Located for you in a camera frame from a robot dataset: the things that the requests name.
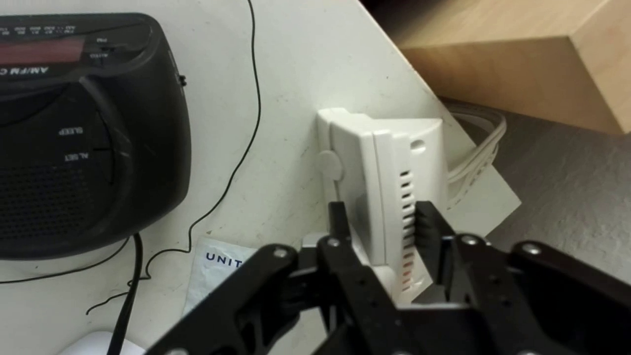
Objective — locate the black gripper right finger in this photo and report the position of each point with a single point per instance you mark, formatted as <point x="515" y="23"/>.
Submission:
<point x="525" y="301"/>

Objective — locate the white nightstand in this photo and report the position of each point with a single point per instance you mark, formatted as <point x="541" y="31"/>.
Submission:
<point x="288" y="79"/>

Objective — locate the sanitizing wipe packet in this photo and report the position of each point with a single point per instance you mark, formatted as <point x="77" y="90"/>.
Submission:
<point x="214" y="268"/>

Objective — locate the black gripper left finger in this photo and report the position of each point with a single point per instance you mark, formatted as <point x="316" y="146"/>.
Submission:
<point x="288" y="307"/>

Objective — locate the white plastic box device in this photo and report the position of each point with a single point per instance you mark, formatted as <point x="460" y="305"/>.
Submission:
<point x="375" y="177"/>

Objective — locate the light wooden headboard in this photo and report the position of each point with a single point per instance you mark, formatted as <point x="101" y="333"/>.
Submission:
<point x="525" y="71"/>

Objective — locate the white power strip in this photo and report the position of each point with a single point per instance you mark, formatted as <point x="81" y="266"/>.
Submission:
<point x="91" y="343"/>

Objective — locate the black alarm clock radio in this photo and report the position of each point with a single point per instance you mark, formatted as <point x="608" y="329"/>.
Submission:
<point x="85" y="144"/>

